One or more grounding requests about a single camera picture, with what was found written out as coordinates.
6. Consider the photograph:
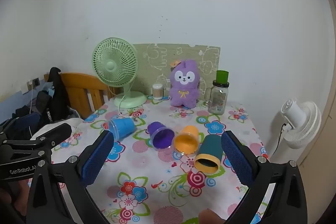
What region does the person's left forearm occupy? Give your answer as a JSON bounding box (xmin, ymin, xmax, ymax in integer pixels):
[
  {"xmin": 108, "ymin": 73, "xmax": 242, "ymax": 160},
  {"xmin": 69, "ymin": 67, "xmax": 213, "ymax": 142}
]
[{"xmin": 0, "ymin": 180, "xmax": 30, "ymax": 224}]

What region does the purple plush toy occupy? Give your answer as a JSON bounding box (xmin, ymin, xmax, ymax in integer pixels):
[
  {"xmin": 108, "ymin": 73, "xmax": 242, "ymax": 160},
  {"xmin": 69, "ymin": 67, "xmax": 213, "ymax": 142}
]
[{"xmin": 169, "ymin": 59, "xmax": 200, "ymax": 108}]

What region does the black fan cable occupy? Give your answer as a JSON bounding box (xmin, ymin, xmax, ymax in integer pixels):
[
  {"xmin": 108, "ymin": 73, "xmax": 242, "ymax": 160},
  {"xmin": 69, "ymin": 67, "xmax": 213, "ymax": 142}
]
[{"xmin": 271, "ymin": 123, "xmax": 287, "ymax": 159}]

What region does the purple plastic cup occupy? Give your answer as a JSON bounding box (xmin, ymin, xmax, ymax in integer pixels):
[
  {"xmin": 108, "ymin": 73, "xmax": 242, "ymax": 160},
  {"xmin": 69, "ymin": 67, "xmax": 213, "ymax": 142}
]
[{"xmin": 147, "ymin": 121, "xmax": 176, "ymax": 150}]

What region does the blue plastic cup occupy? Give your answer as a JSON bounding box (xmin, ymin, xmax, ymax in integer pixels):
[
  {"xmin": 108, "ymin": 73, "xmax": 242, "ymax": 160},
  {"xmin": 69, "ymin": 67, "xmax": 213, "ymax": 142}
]
[{"xmin": 107, "ymin": 117, "xmax": 137, "ymax": 141}]

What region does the teal cup with yellow rim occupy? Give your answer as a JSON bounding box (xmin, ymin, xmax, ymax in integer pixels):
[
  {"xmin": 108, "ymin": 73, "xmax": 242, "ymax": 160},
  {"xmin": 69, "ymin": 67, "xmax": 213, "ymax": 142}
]
[{"xmin": 194, "ymin": 134, "xmax": 223, "ymax": 172}]

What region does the glass jar with green lid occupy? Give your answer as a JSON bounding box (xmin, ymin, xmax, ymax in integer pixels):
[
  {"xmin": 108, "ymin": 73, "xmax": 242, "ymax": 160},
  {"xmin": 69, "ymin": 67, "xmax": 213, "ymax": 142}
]
[{"xmin": 205, "ymin": 70, "xmax": 230, "ymax": 115}]

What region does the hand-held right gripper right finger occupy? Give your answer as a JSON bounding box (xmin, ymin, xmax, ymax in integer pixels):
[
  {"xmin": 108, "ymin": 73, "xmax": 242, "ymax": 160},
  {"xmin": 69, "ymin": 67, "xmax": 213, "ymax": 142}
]
[{"xmin": 221, "ymin": 130, "xmax": 308, "ymax": 224}]

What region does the green patterned foam mat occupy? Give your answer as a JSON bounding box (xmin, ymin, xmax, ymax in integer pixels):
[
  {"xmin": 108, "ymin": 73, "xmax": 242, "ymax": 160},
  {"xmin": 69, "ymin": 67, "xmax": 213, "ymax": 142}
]
[{"xmin": 133, "ymin": 43, "xmax": 221, "ymax": 102}]

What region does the green fan cable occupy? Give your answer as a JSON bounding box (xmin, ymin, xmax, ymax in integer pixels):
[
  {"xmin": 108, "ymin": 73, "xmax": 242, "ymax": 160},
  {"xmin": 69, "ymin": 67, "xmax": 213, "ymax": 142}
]
[{"xmin": 118, "ymin": 97, "xmax": 127, "ymax": 119}]

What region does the green desk fan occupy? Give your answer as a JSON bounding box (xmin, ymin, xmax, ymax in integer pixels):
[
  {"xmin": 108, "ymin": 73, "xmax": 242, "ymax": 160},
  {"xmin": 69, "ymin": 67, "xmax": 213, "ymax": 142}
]
[{"xmin": 92, "ymin": 38, "xmax": 147, "ymax": 109}]

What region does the person's knee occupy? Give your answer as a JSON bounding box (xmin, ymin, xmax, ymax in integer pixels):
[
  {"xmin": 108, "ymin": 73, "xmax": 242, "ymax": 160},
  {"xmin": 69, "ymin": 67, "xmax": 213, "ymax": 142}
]
[{"xmin": 199, "ymin": 209, "xmax": 226, "ymax": 224}]

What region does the floral tablecloth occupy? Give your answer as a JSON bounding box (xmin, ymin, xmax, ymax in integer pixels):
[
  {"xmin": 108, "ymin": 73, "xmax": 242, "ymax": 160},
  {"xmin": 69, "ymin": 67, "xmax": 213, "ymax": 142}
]
[{"xmin": 51, "ymin": 95, "xmax": 270, "ymax": 224}]

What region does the cotton swab container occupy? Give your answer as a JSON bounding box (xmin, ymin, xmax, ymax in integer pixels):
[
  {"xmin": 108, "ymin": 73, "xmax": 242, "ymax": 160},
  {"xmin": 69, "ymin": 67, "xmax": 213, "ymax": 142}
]
[{"xmin": 152, "ymin": 84, "xmax": 164, "ymax": 101}]

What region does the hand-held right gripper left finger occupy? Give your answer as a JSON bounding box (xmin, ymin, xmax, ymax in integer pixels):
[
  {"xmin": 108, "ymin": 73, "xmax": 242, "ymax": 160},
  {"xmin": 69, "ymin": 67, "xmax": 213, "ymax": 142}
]
[{"xmin": 26, "ymin": 130, "xmax": 115, "ymax": 224}]

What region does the orange plastic cup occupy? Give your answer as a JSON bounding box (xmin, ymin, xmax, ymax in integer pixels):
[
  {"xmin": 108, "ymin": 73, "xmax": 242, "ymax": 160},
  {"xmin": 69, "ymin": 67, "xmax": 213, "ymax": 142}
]
[{"xmin": 174, "ymin": 126, "xmax": 199, "ymax": 156}]

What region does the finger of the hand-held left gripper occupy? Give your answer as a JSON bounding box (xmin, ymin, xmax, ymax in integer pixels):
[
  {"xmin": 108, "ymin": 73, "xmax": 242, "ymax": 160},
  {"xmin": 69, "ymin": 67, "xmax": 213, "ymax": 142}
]
[{"xmin": 5, "ymin": 122, "xmax": 73, "ymax": 151}]

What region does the pile of dark clothes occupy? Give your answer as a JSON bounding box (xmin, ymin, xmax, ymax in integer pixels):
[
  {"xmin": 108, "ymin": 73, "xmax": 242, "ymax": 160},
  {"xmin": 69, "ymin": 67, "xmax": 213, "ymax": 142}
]
[
  {"xmin": 35, "ymin": 67, "xmax": 72, "ymax": 125},
  {"xmin": 0, "ymin": 105, "xmax": 41, "ymax": 140}
]

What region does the white standing fan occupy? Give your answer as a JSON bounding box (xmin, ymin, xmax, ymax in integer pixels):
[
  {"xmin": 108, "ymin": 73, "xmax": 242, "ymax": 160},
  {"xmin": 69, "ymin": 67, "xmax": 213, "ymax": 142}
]
[{"xmin": 280, "ymin": 99, "xmax": 322, "ymax": 150}]

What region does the white charging cable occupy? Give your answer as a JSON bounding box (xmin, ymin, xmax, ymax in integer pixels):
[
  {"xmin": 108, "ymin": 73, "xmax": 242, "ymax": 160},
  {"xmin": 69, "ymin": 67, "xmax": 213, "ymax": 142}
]
[{"xmin": 28, "ymin": 83, "xmax": 34, "ymax": 115}]

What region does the beige door panel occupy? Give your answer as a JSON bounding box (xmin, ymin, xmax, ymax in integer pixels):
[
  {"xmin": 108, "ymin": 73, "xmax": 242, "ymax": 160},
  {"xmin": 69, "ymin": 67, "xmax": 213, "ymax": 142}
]
[{"xmin": 297, "ymin": 0, "xmax": 336, "ymax": 174}]

